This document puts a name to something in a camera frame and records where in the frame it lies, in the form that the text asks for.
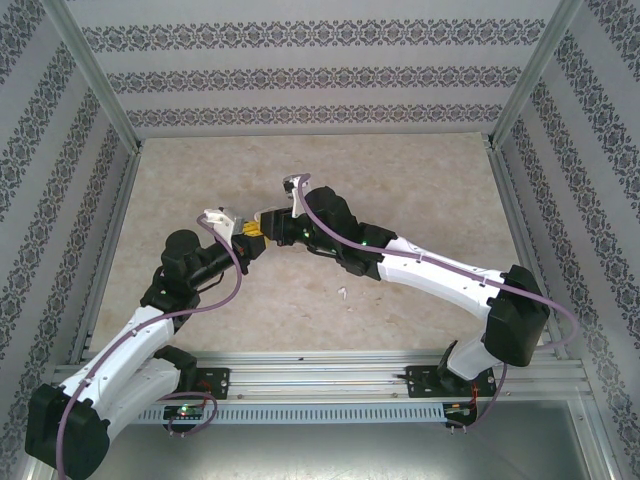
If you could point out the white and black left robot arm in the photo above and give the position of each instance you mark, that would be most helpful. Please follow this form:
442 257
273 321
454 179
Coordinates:
127 357

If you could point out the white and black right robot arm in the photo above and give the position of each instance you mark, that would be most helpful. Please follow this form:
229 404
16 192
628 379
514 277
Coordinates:
440 280

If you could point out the small circuit board green light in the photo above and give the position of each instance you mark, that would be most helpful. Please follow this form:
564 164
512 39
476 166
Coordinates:
185 411

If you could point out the grey metal panel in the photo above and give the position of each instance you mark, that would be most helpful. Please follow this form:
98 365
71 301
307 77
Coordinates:
320 455

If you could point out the aluminium side floor rail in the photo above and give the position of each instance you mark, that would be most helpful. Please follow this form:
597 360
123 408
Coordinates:
107 250
510 200

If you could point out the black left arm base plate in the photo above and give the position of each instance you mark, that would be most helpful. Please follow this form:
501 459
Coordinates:
215 382

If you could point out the aluminium mounting rail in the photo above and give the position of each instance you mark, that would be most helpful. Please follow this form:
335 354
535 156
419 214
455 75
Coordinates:
325 380

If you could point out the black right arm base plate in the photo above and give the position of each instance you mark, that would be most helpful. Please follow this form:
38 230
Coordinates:
425 382

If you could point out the aluminium frame post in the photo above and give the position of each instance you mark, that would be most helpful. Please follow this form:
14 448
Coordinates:
529 75
96 75

